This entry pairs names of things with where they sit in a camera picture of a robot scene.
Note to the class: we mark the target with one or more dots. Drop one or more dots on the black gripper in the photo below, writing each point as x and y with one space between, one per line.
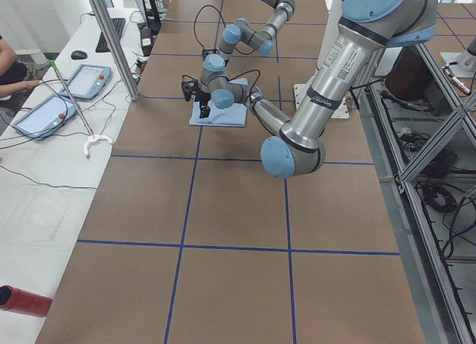
203 97

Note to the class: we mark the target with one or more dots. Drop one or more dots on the light blue t-shirt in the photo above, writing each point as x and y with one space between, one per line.
224 111

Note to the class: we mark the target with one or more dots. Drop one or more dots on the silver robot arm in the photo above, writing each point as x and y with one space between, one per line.
365 26
261 41

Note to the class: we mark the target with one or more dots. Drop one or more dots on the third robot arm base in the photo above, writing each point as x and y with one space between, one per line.
460 65

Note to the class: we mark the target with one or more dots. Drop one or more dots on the reacher grabber stick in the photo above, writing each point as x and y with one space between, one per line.
93 137

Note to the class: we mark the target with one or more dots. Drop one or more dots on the far teach pendant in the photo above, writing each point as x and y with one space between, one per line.
88 80

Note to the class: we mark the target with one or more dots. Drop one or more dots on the teach pendant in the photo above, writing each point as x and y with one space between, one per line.
44 119
88 80

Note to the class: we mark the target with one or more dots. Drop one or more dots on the black computer mouse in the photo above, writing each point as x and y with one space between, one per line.
79 55

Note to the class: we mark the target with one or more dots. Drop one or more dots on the near teach pendant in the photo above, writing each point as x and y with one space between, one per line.
44 119

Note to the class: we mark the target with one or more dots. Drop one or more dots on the seated person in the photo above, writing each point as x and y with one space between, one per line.
14 74

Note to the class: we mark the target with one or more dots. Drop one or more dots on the red cylinder bottle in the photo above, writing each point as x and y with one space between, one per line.
24 302

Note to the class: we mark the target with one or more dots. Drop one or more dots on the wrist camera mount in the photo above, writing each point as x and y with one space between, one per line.
208 51
189 87

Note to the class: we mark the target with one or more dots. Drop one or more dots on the aluminium frame post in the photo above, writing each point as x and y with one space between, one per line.
105 23

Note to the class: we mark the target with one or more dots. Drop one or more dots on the aluminium frame rack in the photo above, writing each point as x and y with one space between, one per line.
424 136

